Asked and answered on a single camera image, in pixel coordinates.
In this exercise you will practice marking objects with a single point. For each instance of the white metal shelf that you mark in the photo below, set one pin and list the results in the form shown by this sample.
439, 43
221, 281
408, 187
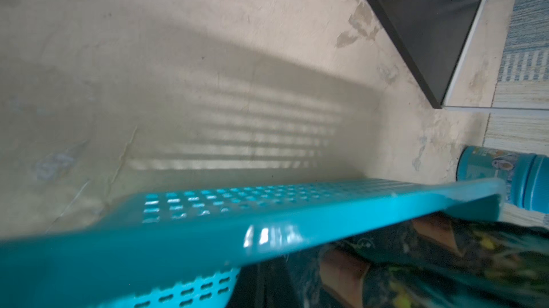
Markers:
433, 37

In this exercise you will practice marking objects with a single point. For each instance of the teal round canister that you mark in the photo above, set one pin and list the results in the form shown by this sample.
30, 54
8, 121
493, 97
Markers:
525, 175

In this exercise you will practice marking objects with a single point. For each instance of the dark green fertilizer bag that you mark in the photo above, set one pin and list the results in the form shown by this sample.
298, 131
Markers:
431, 261

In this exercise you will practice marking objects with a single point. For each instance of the teal plastic basket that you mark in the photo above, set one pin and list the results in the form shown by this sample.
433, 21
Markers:
186, 249

